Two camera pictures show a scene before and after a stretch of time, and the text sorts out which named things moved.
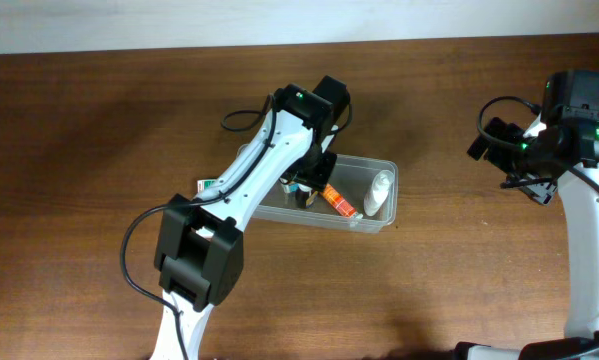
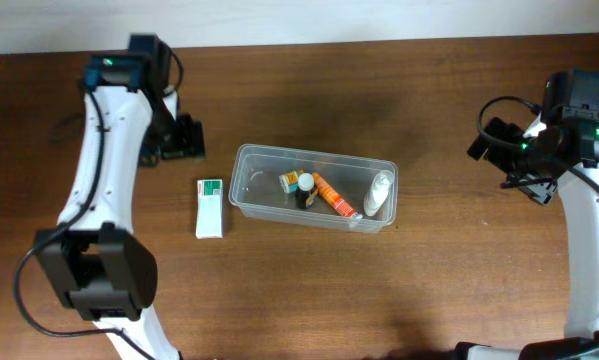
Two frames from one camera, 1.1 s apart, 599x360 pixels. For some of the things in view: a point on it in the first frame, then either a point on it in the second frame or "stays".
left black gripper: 320,175 → 191,143
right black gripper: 539,188 stays
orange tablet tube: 338,201 stays
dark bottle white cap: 302,193 stays
